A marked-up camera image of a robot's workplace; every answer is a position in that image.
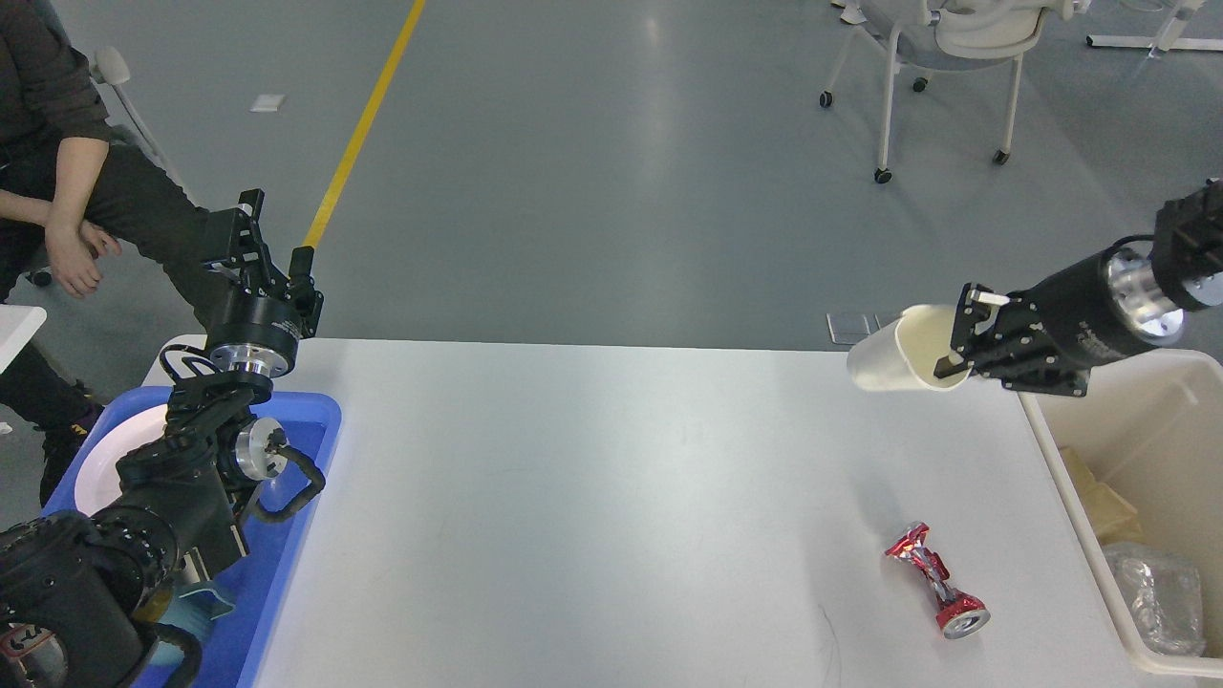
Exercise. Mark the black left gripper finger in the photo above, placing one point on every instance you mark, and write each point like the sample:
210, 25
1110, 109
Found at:
301, 288
232, 246

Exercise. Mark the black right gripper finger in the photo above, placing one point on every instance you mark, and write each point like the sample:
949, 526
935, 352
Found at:
1040, 378
991, 332

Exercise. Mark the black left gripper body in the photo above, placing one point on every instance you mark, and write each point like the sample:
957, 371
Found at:
252, 332

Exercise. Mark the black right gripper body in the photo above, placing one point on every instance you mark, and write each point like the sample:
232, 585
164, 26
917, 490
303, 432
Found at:
1101, 310

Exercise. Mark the brown paper bag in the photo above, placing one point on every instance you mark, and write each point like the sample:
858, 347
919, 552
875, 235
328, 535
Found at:
1112, 518

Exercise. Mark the pink plate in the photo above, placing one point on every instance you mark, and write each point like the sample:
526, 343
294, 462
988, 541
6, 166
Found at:
110, 454

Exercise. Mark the foil tray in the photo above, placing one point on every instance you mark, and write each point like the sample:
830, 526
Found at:
1163, 595

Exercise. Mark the red snack wrapper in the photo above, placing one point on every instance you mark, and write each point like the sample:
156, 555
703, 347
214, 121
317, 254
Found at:
958, 614

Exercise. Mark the teal mug yellow inside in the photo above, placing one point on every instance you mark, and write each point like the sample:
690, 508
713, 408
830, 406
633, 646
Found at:
206, 612

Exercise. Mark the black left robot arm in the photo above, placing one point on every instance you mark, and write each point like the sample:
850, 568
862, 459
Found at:
80, 591

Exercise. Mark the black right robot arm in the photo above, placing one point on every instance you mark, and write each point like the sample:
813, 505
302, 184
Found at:
1186, 249

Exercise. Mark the person's bare forearm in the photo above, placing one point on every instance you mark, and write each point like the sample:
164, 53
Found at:
78, 162

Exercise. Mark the person's hand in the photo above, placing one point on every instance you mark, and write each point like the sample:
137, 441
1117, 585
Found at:
73, 250

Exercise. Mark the right floor socket plate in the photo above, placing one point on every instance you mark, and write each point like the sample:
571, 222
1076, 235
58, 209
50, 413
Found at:
884, 319

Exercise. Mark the floor socket plate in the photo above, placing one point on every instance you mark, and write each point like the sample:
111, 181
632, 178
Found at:
849, 328
884, 319

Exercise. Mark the beige plastic bin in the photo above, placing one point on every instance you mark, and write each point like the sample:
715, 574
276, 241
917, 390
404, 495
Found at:
1151, 428

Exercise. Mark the left floor socket plate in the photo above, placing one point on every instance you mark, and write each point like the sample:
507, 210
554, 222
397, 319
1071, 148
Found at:
849, 328

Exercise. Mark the white paper on floor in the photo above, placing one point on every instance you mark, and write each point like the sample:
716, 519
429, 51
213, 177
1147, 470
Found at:
266, 103

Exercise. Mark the white office chair left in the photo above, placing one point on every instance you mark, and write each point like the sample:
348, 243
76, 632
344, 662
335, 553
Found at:
110, 68

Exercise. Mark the white office chair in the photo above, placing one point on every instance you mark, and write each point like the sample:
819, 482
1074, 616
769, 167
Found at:
947, 37
110, 68

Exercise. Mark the seated person in black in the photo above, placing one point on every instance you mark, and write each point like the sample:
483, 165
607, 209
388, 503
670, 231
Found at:
48, 100

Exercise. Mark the white table base far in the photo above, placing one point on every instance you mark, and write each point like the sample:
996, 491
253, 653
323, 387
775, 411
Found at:
1169, 37

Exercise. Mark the white office chair right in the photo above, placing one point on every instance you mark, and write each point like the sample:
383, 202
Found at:
947, 37

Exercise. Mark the blue plastic tray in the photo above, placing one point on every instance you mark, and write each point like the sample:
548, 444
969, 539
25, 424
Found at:
258, 583

